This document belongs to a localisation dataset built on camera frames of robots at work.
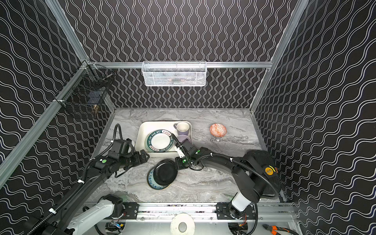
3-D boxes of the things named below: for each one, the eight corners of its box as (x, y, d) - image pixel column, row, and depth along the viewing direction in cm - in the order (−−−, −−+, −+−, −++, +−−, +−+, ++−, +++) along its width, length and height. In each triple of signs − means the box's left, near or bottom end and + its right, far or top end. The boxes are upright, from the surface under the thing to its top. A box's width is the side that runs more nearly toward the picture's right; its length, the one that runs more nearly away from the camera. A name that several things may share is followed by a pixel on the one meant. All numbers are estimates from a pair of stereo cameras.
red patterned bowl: (217, 140, 104) (218, 136, 100) (207, 131, 109) (208, 127, 105) (227, 133, 107) (228, 129, 104) (217, 125, 113) (218, 120, 109)
